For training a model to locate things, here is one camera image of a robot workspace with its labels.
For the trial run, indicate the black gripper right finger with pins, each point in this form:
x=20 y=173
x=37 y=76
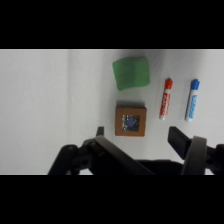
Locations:
x=186 y=146

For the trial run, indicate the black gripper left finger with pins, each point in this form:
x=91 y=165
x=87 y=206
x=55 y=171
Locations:
x=100 y=154

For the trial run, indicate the brown square wooden block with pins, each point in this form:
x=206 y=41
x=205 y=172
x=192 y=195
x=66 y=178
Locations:
x=130 y=121

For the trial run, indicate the blue whiteboard marker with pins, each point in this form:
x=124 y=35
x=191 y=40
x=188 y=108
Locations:
x=192 y=100

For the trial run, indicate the red whiteboard marker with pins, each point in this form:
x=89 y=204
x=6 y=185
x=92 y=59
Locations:
x=165 y=99

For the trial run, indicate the green folded cloth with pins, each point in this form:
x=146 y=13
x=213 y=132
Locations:
x=131 y=72

